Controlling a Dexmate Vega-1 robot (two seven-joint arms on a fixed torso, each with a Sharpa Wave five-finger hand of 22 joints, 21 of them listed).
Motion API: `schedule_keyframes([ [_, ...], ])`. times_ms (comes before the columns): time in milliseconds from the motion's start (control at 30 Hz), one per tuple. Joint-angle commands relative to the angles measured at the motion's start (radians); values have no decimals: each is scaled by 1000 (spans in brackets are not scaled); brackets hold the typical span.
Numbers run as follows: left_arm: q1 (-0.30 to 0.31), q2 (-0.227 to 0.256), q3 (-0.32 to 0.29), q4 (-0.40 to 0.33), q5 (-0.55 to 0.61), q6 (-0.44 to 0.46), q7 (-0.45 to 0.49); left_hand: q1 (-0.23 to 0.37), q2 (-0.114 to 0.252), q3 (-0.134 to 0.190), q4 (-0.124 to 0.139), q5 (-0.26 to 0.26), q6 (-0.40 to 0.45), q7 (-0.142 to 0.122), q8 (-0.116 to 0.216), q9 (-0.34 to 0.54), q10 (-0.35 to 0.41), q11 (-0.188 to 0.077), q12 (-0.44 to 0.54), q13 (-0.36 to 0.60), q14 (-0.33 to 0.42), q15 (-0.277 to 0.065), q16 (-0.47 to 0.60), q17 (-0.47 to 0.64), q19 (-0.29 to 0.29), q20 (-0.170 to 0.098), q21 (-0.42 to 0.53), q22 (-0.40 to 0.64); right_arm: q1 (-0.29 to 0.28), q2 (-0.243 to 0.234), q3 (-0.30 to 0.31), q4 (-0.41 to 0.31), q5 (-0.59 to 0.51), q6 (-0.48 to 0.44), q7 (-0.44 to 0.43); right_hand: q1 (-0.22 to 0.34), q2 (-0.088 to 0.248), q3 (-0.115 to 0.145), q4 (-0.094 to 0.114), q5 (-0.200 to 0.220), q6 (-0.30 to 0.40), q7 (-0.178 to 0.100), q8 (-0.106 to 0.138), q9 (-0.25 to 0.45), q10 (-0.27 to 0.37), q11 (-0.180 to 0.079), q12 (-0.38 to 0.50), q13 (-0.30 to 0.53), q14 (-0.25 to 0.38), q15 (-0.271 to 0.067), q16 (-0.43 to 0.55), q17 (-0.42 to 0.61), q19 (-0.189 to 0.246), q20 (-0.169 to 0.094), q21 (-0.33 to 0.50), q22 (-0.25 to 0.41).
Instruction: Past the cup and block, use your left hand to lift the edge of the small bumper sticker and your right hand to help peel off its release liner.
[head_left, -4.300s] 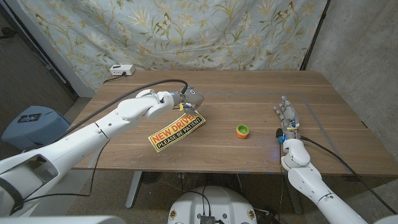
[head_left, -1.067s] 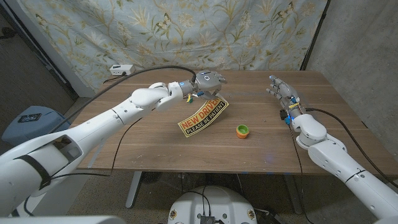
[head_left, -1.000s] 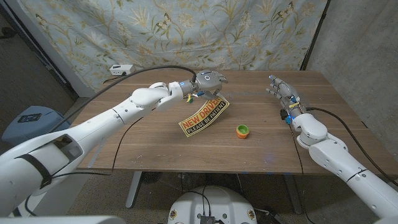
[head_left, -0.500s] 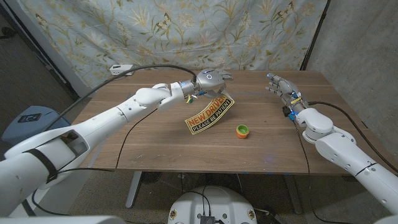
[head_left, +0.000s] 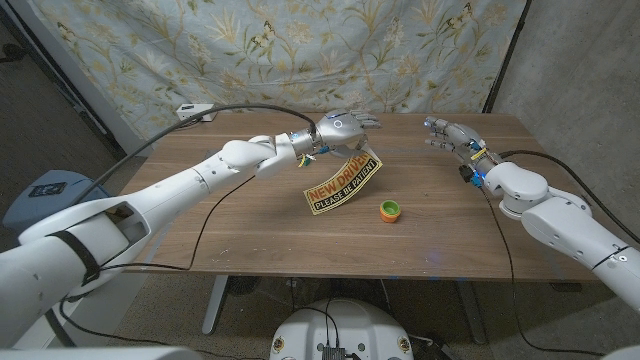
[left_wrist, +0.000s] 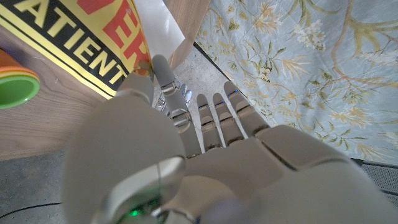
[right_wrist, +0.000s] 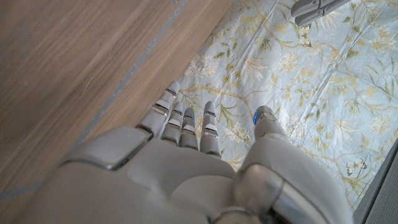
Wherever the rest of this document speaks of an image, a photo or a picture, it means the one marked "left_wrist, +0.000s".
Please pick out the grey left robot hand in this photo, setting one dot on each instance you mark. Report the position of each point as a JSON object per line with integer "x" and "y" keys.
{"x": 217, "y": 174}

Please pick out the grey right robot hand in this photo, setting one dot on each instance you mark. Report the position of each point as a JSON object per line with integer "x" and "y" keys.
{"x": 186, "y": 92}

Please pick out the floral light blue backdrop cloth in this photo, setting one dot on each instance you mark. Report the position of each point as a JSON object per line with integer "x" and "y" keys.
{"x": 311, "y": 62}

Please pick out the small orange green cup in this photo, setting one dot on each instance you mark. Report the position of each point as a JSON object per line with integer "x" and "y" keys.
{"x": 15, "y": 90}

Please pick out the yellow new driver bumper sticker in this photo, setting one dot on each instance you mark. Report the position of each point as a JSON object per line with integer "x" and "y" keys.
{"x": 77, "y": 37}

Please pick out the white sticker release liner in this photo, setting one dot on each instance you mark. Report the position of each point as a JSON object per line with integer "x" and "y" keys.
{"x": 158, "y": 28}

